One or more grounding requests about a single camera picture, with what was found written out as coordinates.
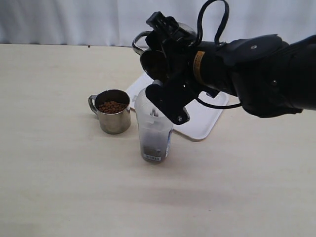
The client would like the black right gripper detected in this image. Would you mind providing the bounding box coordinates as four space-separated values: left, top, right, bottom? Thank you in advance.
145 11 198 124

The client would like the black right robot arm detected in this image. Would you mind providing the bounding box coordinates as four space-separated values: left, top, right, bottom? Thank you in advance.
141 12 316 125

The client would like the white backdrop curtain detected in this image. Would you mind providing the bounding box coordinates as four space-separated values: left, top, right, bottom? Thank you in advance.
0 0 316 46

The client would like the white plastic tray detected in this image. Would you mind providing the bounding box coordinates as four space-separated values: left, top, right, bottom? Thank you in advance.
126 73 229 141

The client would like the steel mug with pellets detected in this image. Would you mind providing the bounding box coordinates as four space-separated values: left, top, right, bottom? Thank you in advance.
132 12 197 82
88 89 131 134

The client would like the clear plastic tall container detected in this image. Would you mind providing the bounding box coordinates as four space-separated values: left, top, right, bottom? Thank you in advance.
134 89 173 163

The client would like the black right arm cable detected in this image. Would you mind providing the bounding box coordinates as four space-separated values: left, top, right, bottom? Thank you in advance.
195 0 244 109

